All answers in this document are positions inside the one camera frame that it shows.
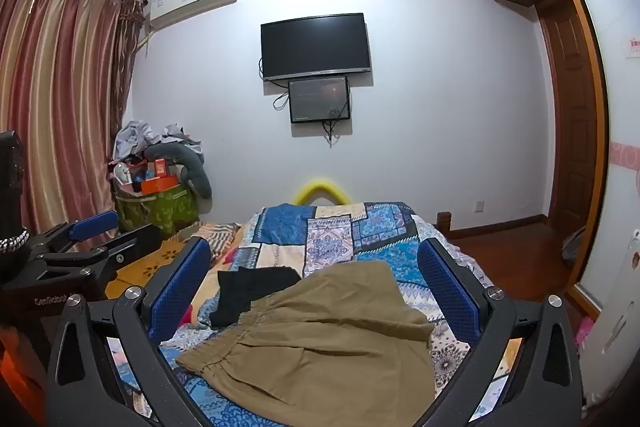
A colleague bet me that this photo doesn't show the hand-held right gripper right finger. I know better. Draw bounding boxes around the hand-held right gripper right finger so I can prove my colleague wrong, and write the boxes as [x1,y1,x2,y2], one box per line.
[416,237,584,427]

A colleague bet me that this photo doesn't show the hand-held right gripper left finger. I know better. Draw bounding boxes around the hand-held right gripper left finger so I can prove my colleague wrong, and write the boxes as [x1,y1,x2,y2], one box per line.
[45,237,221,427]

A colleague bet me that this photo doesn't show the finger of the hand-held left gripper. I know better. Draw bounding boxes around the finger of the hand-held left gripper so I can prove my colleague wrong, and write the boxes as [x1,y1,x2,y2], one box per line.
[29,210,120,259]
[42,223,167,289]

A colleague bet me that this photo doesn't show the khaki pants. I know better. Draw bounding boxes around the khaki pants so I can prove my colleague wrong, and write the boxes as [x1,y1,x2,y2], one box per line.
[176,261,437,427]

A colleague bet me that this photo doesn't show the yellow wooden board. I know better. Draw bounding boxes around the yellow wooden board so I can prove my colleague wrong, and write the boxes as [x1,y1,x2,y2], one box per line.
[104,222,202,301]

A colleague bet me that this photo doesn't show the green bag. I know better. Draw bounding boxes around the green bag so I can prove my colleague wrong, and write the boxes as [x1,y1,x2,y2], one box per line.
[114,183,202,239]

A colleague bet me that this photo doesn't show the striped cloth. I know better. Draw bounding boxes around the striped cloth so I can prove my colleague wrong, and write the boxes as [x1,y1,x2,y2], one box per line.
[189,221,242,259]

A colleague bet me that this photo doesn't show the black garment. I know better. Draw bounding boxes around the black garment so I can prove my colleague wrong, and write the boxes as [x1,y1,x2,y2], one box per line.
[209,266,303,329]

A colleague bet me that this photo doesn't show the orange box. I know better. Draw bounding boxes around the orange box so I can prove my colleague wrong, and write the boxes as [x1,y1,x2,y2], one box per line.
[140,176,181,196]

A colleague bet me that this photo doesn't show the grey plush pillow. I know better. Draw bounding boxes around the grey plush pillow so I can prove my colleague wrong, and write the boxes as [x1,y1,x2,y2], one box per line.
[145,141,214,200]

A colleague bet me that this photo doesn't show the pile of clothes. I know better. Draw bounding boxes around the pile of clothes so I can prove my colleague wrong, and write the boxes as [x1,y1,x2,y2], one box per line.
[112,120,206,164]

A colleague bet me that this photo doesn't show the patchwork printed blanket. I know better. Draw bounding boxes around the patchwork printed blanket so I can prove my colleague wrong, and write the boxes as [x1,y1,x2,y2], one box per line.
[105,202,522,427]

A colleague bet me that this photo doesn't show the dark grey bag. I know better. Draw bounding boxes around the dark grey bag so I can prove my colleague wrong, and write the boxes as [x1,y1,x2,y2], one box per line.
[562,226,587,266]

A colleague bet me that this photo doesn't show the pink item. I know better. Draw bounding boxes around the pink item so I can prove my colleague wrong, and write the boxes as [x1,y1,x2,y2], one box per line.
[574,314,594,349]

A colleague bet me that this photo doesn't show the striped pink curtain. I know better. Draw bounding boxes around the striped pink curtain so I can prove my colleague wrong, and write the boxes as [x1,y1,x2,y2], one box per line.
[0,0,127,235]

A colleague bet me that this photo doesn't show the yellow foam arch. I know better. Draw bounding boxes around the yellow foam arch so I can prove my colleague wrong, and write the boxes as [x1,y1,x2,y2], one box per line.
[292,179,351,206]

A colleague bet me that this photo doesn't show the white plastic appliance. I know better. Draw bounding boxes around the white plastic appliance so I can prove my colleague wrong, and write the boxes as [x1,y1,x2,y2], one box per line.
[581,227,640,414]

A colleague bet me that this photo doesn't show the brown patterned curtain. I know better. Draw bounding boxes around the brown patterned curtain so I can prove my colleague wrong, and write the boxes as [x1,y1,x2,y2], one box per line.
[111,0,148,144]

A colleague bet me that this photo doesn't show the wooden door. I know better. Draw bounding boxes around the wooden door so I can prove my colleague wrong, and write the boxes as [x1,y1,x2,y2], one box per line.
[537,0,602,229]

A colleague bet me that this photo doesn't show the small wall monitor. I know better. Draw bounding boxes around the small wall monitor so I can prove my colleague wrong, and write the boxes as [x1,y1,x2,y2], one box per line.
[288,76,351,124]

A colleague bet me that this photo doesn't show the large wall television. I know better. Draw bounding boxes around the large wall television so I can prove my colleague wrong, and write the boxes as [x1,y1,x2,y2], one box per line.
[260,12,373,82]

